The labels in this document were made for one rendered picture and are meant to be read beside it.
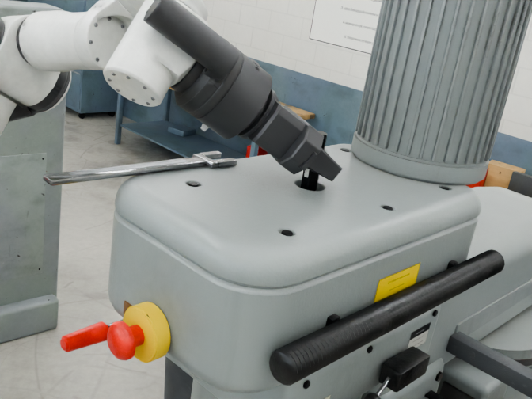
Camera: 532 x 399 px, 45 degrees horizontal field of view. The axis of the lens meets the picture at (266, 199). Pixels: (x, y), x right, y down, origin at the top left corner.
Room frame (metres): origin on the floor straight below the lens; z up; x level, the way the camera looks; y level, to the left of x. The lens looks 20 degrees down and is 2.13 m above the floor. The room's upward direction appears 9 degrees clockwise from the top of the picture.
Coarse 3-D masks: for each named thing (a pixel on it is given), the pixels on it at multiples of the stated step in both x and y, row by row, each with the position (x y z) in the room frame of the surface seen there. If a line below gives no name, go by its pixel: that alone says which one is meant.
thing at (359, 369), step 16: (416, 320) 0.76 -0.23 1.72; (432, 320) 0.80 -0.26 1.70; (384, 336) 0.70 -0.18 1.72; (400, 336) 0.73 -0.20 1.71; (416, 336) 0.77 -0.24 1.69; (352, 352) 0.65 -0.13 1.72; (368, 352) 0.67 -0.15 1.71; (384, 352) 0.71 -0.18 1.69; (400, 352) 0.74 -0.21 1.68; (336, 368) 0.63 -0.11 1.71; (352, 368) 0.66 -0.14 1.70; (368, 368) 0.69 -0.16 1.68; (304, 384) 0.58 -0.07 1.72; (320, 384) 0.61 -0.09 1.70; (336, 384) 0.64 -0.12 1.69; (352, 384) 0.66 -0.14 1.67; (368, 384) 0.69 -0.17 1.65
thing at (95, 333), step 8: (120, 320) 0.66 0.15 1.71; (88, 328) 0.63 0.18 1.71; (96, 328) 0.63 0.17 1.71; (104, 328) 0.64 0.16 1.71; (64, 336) 0.61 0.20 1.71; (72, 336) 0.61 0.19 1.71; (80, 336) 0.61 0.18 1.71; (88, 336) 0.62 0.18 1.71; (96, 336) 0.63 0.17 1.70; (104, 336) 0.63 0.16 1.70; (64, 344) 0.60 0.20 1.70; (72, 344) 0.60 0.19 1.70; (80, 344) 0.61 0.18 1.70; (88, 344) 0.62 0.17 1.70
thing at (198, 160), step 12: (192, 156) 0.77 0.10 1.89; (204, 156) 0.76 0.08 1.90; (216, 156) 0.78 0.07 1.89; (108, 168) 0.66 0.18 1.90; (120, 168) 0.67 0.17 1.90; (132, 168) 0.67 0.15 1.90; (144, 168) 0.68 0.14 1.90; (156, 168) 0.69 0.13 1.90; (168, 168) 0.70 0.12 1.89; (180, 168) 0.72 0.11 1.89; (48, 180) 0.60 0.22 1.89; (60, 180) 0.61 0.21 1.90; (72, 180) 0.62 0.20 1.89; (84, 180) 0.63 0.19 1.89
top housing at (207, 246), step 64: (128, 192) 0.63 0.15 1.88; (192, 192) 0.65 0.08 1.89; (256, 192) 0.68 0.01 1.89; (320, 192) 0.72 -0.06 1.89; (384, 192) 0.76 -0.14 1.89; (448, 192) 0.80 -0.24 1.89; (128, 256) 0.61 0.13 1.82; (192, 256) 0.54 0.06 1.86; (256, 256) 0.52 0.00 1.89; (320, 256) 0.56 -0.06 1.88; (384, 256) 0.65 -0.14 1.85; (448, 256) 0.77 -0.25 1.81; (192, 320) 0.54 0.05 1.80; (256, 320) 0.52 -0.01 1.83; (320, 320) 0.57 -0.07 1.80; (256, 384) 0.52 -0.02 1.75
